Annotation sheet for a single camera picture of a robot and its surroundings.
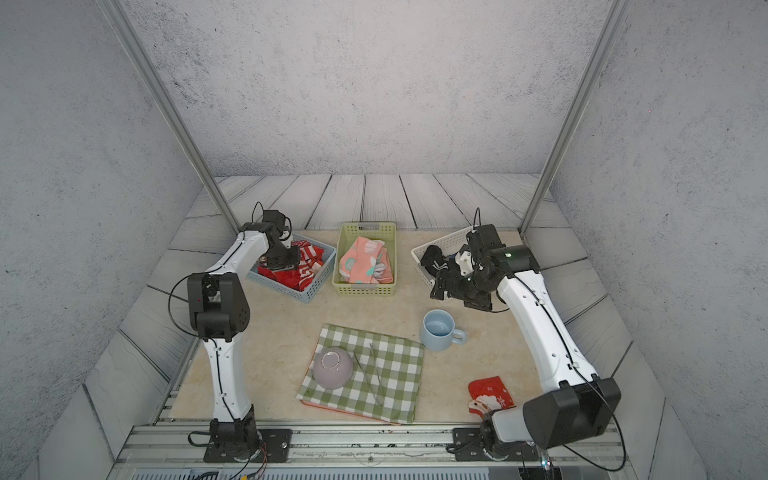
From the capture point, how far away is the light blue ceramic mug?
0.86 metres

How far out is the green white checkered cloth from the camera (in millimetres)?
800

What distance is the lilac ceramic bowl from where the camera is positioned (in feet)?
2.68
